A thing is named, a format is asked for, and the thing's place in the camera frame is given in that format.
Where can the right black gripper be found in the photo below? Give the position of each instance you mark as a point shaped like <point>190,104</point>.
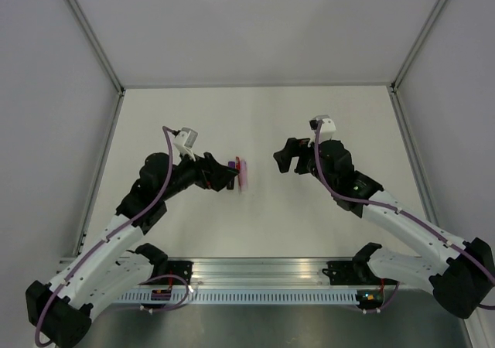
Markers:
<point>294,148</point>

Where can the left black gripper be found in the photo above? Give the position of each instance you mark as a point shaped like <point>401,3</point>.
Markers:
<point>210,174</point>

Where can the black purple-tip marker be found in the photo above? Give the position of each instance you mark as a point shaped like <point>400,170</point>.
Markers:
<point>231,184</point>

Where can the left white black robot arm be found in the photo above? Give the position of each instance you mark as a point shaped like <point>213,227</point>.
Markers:
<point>63,309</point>

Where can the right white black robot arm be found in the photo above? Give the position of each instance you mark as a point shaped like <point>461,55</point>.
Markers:
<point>459,274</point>

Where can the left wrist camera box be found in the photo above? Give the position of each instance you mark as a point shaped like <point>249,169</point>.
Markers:
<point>184,141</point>

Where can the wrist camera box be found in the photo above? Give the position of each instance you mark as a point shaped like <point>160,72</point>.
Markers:
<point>323,126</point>
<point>184,141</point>

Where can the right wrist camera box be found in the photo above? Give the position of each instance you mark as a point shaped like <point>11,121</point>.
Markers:
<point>323,126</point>

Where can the aluminium mounting rail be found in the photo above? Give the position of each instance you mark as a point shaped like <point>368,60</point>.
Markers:
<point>259,272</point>

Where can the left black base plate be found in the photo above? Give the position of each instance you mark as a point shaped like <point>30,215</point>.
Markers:
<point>174,272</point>

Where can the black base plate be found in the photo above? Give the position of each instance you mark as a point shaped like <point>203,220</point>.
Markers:
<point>174,272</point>
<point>342,273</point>

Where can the white slotted cable duct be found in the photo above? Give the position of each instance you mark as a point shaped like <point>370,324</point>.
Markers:
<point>205,296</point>

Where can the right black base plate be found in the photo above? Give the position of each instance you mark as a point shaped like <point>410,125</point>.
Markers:
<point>342,273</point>

